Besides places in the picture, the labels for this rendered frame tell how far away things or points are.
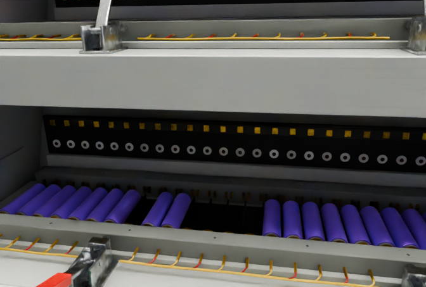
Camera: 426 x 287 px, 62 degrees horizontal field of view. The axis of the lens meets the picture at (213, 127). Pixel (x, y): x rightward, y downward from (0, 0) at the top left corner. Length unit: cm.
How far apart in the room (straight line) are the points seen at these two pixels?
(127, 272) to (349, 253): 19
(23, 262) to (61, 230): 4
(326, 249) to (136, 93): 21
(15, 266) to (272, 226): 24
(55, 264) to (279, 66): 27
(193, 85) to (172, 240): 14
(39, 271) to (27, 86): 17
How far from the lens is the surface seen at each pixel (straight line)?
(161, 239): 35
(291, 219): 38
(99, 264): 34
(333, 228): 38
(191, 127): 44
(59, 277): 31
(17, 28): 44
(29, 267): 39
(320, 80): 28
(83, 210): 42
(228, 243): 33
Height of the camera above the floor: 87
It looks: 1 degrees up
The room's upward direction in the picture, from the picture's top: 2 degrees clockwise
